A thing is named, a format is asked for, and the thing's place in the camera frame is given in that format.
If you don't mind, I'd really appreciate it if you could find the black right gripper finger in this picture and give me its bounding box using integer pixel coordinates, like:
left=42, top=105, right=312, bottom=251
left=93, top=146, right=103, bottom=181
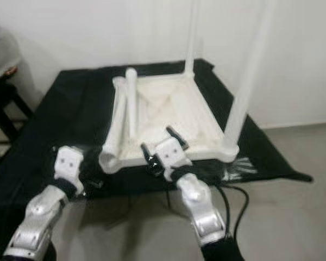
left=140, top=142, right=159, bottom=167
left=165, top=126, right=189, bottom=149

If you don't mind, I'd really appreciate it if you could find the white plastic table top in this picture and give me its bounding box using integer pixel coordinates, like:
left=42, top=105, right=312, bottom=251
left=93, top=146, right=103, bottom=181
left=99, top=71, right=240, bottom=175

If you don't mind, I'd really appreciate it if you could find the black tablecloth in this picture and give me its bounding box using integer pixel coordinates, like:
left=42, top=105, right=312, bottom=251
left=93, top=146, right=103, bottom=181
left=0, top=59, right=313, bottom=261

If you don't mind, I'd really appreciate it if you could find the crinkled clear tape patch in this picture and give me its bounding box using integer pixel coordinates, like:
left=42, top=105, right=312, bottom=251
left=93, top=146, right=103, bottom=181
left=220, top=158, right=259, bottom=181

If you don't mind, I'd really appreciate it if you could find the black round basin stand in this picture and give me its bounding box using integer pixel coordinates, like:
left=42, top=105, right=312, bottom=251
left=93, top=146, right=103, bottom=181
left=0, top=68, right=33, bottom=175

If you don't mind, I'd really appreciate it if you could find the clear plastic storage box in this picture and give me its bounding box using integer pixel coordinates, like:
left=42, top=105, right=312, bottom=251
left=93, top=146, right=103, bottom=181
left=0, top=22, right=22, bottom=82

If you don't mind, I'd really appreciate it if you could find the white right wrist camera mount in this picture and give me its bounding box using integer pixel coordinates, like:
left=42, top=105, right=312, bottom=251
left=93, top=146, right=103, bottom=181
left=155, top=136, right=192, bottom=176

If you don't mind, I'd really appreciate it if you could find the grey metal folding table frame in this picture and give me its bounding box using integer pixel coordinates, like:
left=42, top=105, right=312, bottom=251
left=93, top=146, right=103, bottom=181
left=163, top=190, right=174, bottom=213

